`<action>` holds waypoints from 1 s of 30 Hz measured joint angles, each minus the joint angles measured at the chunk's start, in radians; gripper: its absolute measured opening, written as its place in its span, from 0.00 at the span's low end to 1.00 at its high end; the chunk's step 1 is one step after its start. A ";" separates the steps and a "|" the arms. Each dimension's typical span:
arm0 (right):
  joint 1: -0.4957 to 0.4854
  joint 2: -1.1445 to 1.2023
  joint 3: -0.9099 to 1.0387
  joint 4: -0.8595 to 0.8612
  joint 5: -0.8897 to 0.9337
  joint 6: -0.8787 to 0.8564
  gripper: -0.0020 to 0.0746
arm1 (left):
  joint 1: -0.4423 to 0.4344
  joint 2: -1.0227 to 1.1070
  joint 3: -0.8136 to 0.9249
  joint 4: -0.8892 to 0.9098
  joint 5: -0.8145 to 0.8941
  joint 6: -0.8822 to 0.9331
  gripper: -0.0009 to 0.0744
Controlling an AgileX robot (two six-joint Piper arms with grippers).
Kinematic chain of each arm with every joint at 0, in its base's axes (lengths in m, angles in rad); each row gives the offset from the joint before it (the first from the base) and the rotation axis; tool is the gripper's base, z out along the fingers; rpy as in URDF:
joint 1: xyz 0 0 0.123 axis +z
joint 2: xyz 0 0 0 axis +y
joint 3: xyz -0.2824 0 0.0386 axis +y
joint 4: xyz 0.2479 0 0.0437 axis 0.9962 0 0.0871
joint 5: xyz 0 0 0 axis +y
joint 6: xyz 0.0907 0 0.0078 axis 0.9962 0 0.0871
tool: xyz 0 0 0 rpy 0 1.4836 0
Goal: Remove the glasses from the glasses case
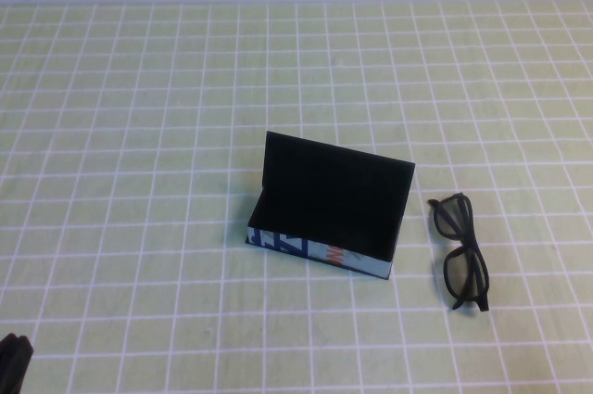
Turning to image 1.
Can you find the black frame glasses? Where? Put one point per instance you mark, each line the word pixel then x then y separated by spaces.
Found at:
pixel 463 245

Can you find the black glasses case box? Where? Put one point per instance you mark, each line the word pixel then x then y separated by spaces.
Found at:
pixel 324 190

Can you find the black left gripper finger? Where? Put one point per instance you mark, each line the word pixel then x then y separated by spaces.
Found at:
pixel 8 361
pixel 24 357

